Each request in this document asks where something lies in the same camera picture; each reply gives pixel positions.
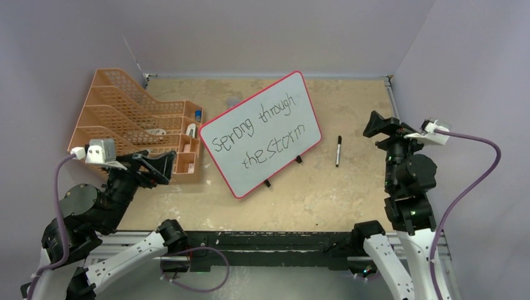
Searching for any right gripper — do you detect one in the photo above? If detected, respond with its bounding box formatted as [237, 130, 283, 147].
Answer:
[362, 111, 431, 190]

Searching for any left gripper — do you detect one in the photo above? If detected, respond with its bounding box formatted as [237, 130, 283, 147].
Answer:
[103, 148, 175, 231]

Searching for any red-framed whiteboard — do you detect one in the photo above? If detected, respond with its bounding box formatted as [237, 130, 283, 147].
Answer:
[199, 71, 322, 199]

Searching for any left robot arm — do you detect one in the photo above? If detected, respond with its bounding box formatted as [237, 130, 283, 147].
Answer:
[21, 151, 188, 299]

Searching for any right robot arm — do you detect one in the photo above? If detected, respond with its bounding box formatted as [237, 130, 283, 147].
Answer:
[351, 111, 451, 299]

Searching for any white stapler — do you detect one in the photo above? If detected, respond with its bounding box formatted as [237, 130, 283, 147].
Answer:
[186, 123, 198, 138]

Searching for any orange plastic file organizer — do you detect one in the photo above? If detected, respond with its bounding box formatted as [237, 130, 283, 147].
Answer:
[68, 68, 203, 184]

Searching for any blue capped glue stick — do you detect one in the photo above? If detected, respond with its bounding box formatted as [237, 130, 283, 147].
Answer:
[194, 110, 203, 123]

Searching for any clear jar of clips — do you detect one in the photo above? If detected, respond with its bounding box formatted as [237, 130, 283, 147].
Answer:
[226, 96, 241, 108]

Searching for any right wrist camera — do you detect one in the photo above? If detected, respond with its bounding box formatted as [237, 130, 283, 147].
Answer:
[404, 118, 451, 146]

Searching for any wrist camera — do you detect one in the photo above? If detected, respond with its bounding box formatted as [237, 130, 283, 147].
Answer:
[404, 118, 451, 146]
[70, 138, 127, 171]

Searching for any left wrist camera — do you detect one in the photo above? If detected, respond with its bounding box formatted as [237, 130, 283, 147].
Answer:
[70, 138, 127, 171]

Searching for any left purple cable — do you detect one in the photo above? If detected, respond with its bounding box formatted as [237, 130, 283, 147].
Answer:
[25, 154, 79, 300]

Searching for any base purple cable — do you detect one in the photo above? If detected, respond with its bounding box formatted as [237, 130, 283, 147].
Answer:
[160, 246, 231, 293]

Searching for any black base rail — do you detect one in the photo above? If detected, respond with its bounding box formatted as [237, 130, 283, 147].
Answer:
[84, 230, 452, 274]

